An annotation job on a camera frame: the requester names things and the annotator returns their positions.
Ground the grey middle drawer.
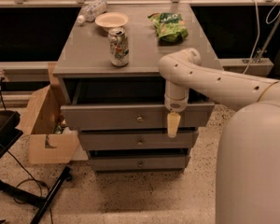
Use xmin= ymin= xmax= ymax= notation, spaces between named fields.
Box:
xmin=78 ymin=129 xmax=198 ymax=150

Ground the black stand frame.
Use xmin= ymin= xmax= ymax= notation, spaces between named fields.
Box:
xmin=0 ymin=110 xmax=72 ymax=224

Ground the grey drawer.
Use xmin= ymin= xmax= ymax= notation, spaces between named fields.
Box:
xmin=89 ymin=155 xmax=189 ymax=172
xmin=78 ymin=129 xmax=198 ymax=150
xmin=60 ymin=81 xmax=216 ymax=132

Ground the beige paper bowl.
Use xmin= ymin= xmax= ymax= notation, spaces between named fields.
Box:
xmin=95 ymin=12 xmax=129 ymax=32

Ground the crumpled soda can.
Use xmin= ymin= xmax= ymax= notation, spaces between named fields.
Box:
xmin=108 ymin=27 xmax=129 ymax=67

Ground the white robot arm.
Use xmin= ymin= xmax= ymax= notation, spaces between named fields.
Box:
xmin=159 ymin=48 xmax=280 ymax=224

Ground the black floor cable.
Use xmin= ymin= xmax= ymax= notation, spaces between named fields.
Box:
xmin=6 ymin=149 xmax=54 ymax=224

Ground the cardboard box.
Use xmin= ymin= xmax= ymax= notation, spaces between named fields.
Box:
xmin=20 ymin=63 xmax=79 ymax=164

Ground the metal railing post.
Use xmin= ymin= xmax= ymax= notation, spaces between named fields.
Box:
xmin=246 ymin=0 xmax=280 ymax=67

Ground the grey top drawer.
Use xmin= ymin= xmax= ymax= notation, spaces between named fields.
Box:
xmin=60 ymin=81 xmax=216 ymax=132

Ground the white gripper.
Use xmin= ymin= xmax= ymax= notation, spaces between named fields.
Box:
xmin=164 ymin=81 xmax=189 ymax=138

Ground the grey drawer cabinet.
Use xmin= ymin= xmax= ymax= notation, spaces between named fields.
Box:
xmin=53 ymin=4 xmax=220 ymax=159

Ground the clear plastic water bottle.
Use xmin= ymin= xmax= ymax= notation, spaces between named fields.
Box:
xmin=77 ymin=0 xmax=107 ymax=24

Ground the grey bottom drawer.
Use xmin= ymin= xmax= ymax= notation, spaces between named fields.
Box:
xmin=89 ymin=155 xmax=189 ymax=172

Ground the green chip bag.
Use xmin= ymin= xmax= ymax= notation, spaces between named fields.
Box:
xmin=147 ymin=12 xmax=189 ymax=43

